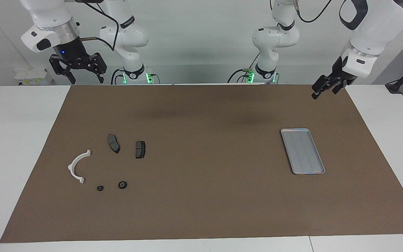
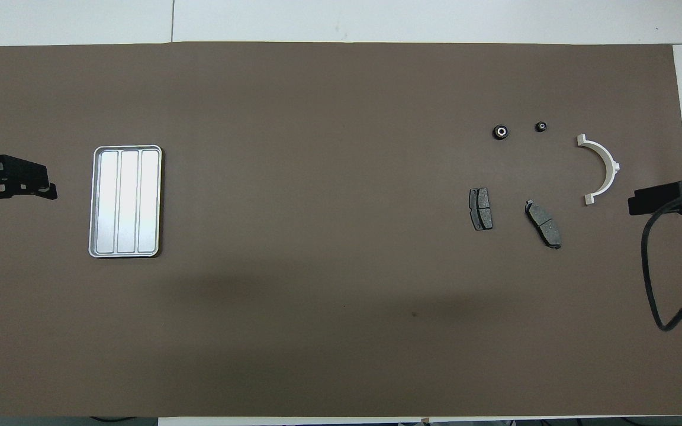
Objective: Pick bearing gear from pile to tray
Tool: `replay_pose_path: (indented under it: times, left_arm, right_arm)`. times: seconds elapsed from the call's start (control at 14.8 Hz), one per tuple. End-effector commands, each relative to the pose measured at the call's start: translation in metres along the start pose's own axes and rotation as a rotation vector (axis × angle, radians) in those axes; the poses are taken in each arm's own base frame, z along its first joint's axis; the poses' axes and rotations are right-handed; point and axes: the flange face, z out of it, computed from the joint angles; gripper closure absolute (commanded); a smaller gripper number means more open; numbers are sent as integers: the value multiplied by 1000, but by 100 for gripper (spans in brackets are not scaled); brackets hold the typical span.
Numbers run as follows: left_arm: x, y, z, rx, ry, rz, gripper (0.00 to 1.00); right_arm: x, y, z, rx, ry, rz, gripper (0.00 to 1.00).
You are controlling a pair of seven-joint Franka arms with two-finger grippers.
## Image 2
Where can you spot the small black bearing gear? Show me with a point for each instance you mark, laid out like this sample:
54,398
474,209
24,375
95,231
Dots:
541,126

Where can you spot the large black bearing gear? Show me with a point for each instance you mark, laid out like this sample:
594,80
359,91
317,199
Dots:
500,132

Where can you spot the silver ribbed metal tray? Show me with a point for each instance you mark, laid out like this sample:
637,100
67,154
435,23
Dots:
125,201

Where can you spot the long dark brake pad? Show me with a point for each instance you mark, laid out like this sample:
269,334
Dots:
543,223

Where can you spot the short dark brake pad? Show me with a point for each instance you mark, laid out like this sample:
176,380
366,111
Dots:
481,208

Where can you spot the brown table mat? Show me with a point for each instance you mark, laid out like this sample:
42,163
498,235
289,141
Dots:
341,325

